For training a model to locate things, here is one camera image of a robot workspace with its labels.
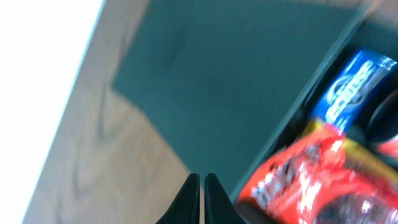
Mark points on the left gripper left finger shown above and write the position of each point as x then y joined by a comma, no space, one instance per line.
185,208

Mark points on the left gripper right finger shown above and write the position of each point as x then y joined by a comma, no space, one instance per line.
218,207

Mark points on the red Hacks candy bag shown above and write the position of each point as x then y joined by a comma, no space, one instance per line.
289,188

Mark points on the black box with hinged lid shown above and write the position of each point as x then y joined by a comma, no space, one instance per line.
228,84

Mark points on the blue Eclipse mint pack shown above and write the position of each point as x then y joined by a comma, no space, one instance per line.
359,80

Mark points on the yellow Hacks candy bag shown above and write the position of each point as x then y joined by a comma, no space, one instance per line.
343,157

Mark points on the red Pringles can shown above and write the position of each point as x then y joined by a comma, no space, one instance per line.
382,127

